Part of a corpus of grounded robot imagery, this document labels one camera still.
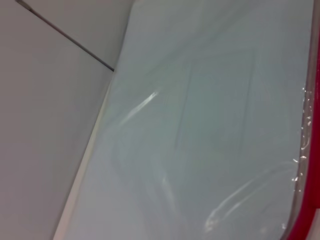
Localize clear bag with red zipper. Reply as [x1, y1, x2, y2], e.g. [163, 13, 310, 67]
[49, 0, 320, 240]

